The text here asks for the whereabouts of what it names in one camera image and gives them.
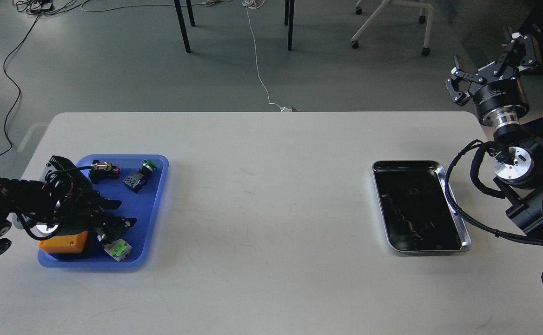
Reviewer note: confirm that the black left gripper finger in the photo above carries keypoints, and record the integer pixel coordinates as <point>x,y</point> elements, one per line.
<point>101,204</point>
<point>114,228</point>

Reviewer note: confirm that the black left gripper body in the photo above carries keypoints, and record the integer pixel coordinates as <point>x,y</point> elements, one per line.
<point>74,210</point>

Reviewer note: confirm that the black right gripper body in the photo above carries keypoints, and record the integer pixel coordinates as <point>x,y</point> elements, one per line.
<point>498,99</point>

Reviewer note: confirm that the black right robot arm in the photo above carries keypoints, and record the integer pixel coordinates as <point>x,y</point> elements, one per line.
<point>511,165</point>

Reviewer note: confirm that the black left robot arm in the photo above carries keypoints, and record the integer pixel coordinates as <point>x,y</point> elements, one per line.
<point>27,200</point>

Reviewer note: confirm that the blue plastic tray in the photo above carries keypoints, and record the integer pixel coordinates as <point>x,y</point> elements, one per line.
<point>143,206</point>

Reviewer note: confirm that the silver metal tray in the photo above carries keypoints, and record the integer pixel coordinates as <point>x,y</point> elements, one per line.
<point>418,220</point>

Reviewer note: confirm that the silver green push button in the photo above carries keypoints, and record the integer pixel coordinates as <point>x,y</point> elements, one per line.
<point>118,249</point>

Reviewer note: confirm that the orange button box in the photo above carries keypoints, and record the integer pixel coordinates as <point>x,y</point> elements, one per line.
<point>68,245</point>

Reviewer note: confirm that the white rolling chair base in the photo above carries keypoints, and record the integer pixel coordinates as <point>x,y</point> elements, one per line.
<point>425,18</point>

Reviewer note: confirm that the black table leg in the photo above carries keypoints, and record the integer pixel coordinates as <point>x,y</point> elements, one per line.
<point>289,21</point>
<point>182,26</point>

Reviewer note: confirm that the black selector switch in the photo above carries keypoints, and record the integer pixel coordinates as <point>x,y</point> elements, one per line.
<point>102,171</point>

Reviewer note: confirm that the green push button switch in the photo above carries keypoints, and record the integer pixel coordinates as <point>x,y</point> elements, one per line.
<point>137,179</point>

